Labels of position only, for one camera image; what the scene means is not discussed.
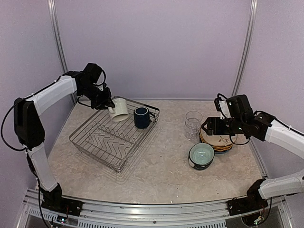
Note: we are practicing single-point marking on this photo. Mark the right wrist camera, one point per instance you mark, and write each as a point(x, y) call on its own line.
point(222, 107)

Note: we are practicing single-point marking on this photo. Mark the aluminium front rail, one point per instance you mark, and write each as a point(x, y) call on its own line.
point(102, 214)

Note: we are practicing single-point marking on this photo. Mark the dark blue mug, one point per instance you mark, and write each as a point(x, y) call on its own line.
point(141, 117)

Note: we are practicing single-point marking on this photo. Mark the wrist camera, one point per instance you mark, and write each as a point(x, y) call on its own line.
point(101, 86)
point(222, 107)

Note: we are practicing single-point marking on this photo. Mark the right aluminium frame post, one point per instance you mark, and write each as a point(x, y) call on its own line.
point(246, 46)

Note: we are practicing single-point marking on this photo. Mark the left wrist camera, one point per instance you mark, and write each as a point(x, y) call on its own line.
point(101, 86)

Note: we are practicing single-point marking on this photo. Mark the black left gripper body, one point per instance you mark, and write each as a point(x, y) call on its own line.
point(98, 99)

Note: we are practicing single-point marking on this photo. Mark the wire dish rack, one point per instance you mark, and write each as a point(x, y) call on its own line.
point(113, 144)

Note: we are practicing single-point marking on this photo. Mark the cream bird pattern plate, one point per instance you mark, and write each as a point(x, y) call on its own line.
point(216, 140)

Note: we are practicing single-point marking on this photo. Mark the yellow dotted plate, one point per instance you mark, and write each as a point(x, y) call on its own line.
point(218, 142)
point(204, 141)

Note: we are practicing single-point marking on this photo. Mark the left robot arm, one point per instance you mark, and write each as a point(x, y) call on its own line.
point(90, 82)

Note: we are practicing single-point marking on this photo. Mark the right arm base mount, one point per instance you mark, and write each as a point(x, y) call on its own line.
point(251, 202)

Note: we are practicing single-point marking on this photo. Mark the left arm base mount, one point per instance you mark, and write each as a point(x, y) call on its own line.
point(54, 201)

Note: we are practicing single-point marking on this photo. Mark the aluminium frame post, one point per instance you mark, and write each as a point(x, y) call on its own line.
point(56, 31)
point(246, 46)

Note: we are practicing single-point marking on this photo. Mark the left aluminium frame post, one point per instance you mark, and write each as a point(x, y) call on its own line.
point(56, 31)

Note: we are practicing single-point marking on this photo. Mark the blue dotted plate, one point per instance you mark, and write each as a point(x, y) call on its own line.
point(222, 150)

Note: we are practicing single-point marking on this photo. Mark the navy white bowl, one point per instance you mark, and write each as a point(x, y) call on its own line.
point(200, 165)

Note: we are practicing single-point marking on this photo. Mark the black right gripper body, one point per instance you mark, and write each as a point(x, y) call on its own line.
point(214, 123)

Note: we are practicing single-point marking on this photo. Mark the clear glass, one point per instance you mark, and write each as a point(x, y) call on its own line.
point(191, 133)
point(193, 120)

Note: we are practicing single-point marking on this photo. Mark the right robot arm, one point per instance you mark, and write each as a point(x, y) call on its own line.
point(237, 117)

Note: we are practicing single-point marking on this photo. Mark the white ceramic mug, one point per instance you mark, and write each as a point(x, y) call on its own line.
point(120, 110)

